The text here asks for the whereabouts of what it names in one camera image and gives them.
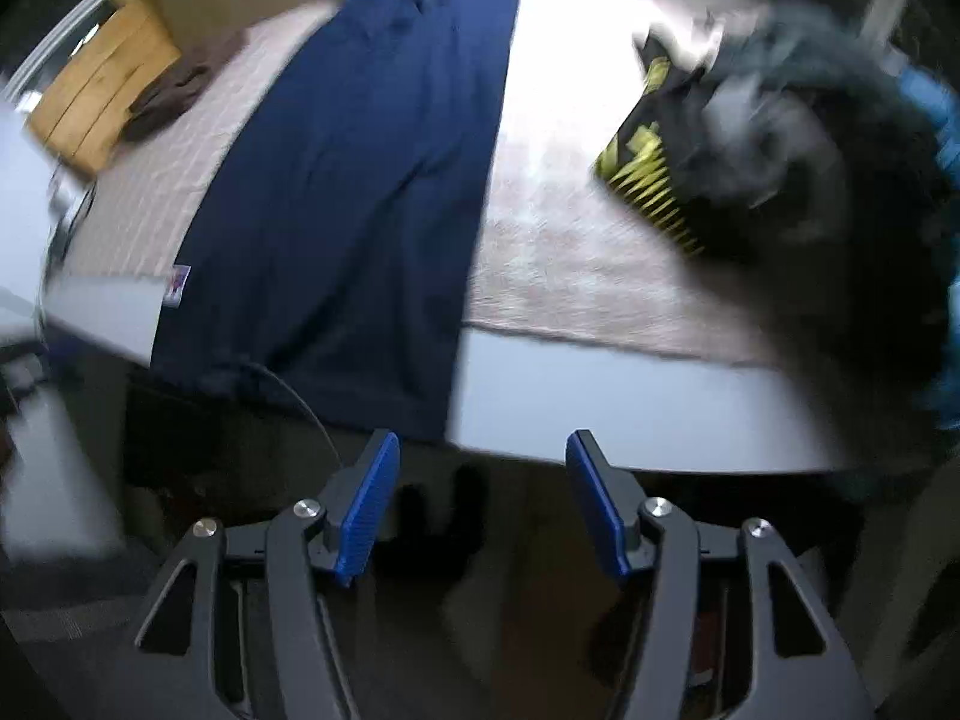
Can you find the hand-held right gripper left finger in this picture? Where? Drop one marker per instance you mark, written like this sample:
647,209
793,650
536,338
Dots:
367,510

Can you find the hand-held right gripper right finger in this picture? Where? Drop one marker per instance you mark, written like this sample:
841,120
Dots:
600,510

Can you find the navy blue shirt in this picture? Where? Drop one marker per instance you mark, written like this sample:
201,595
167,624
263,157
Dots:
352,202

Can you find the pile of dark clothes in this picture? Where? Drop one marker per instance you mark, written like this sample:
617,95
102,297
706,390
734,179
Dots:
862,202

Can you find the beige woven mat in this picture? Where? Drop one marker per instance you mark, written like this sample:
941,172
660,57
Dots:
570,262

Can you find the black garment with yellow print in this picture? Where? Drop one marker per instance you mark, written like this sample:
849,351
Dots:
645,165

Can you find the brown garment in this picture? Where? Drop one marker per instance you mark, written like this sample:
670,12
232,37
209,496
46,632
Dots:
172,94

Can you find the light blue garment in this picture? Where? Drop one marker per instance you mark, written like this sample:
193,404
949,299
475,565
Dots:
930,105

